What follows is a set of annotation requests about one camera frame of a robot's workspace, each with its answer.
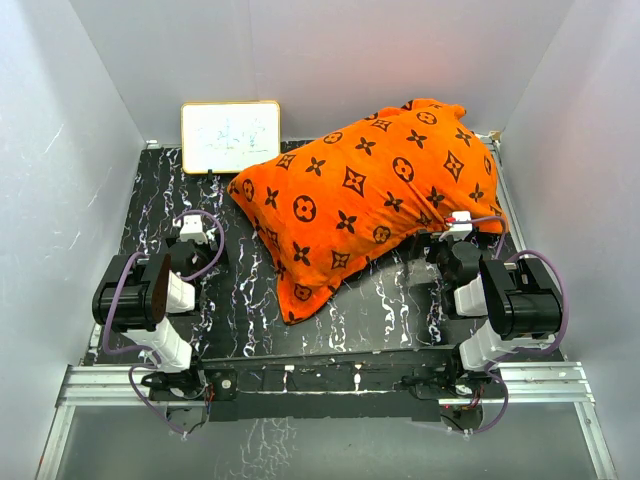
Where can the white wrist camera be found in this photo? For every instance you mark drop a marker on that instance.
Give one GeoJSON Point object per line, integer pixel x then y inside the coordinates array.
{"type": "Point", "coordinates": [457, 226]}
{"type": "Point", "coordinates": [192, 229]}

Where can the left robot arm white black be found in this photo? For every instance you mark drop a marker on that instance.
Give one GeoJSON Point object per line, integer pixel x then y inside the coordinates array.
{"type": "Point", "coordinates": [138, 294]}

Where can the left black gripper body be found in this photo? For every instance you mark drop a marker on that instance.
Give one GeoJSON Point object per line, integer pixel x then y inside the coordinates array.
{"type": "Point", "coordinates": [204, 253]}

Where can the aluminium frame rail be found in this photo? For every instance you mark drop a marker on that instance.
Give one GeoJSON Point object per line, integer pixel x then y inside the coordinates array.
{"type": "Point", "coordinates": [389, 384]}

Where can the small whiteboard yellow frame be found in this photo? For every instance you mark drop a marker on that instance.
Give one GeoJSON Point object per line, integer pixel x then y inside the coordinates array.
{"type": "Point", "coordinates": [228, 137]}

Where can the orange patterned pillowcase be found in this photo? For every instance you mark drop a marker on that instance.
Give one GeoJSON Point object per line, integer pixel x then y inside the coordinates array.
{"type": "Point", "coordinates": [328, 208]}

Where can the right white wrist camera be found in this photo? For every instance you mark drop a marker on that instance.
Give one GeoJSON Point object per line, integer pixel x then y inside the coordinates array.
{"type": "Point", "coordinates": [457, 226]}

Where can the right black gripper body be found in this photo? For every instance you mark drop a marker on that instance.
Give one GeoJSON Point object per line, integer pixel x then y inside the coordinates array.
{"type": "Point", "coordinates": [442, 250]}

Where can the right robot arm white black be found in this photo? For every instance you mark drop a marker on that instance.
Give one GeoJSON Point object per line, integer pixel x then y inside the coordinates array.
{"type": "Point", "coordinates": [523, 308]}

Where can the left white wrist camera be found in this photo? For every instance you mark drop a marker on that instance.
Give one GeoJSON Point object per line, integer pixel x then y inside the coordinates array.
{"type": "Point", "coordinates": [192, 229]}

